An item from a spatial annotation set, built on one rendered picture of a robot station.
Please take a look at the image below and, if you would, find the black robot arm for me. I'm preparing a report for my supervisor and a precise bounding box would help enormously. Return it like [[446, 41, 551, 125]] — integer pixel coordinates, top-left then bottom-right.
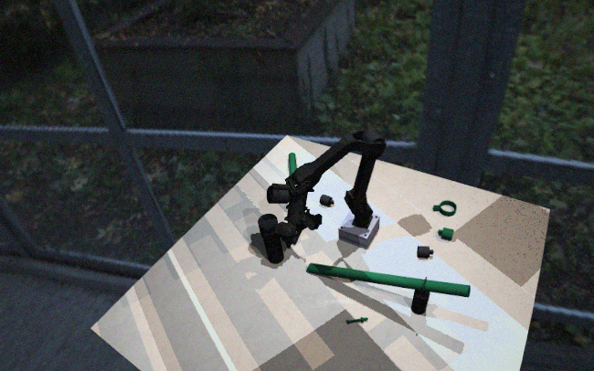
[[267, 129, 387, 230]]

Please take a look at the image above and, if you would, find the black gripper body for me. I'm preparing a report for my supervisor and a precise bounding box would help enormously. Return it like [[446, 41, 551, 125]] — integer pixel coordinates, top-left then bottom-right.
[[273, 203, 308, 237]]

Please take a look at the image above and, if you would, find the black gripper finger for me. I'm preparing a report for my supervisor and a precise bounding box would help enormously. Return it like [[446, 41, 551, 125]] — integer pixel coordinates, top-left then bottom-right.
[[282, 231, 299, 249], [293, 226, 307, 246]]

